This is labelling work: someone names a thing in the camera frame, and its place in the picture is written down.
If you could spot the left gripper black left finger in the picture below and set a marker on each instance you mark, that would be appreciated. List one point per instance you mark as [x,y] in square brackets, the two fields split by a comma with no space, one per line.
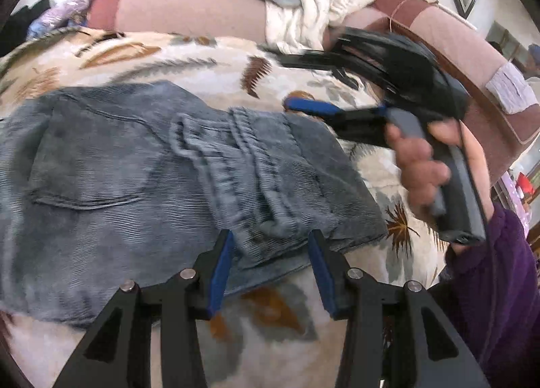
[115,350]

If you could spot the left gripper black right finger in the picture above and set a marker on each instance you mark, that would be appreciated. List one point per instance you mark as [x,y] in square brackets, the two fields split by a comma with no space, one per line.
[396,336]

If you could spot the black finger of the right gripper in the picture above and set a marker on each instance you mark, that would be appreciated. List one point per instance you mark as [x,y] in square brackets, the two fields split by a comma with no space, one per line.
[322,109]
[319,61]

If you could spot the blue denim jeans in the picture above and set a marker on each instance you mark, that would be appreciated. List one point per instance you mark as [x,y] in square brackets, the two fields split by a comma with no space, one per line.
[134,181]

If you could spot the purple sleeve forearm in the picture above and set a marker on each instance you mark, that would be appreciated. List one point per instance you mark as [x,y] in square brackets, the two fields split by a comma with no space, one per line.
[491,297]

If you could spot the black clothing pile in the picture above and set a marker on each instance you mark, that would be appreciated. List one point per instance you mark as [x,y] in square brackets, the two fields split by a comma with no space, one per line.
[14,32]

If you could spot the right hand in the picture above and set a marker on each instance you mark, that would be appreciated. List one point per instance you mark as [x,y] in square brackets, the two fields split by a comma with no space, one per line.
[421,175]

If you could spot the white crumpled cloth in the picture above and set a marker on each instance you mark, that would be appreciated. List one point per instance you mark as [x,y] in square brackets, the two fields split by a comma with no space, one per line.
[312,4]

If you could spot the white cloth on headboard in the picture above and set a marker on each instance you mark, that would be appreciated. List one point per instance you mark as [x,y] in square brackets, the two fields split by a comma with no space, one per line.
[513,92]

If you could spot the leaf print fleece blanket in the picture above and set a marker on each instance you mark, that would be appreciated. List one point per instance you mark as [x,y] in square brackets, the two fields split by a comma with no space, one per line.
[273,335]

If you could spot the purple floral cloth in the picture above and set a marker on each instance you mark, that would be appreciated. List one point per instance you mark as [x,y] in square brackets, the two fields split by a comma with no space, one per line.
[69,13]

